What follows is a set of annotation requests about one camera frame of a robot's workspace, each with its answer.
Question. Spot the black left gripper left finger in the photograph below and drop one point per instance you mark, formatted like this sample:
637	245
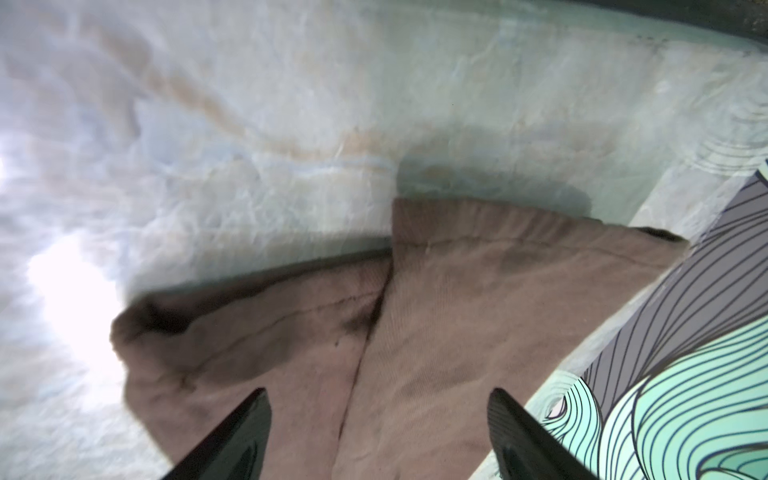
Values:
235	449

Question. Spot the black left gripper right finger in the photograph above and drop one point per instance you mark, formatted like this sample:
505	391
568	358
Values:
523	448

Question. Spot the brown trousers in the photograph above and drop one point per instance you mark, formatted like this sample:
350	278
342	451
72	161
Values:
379	365

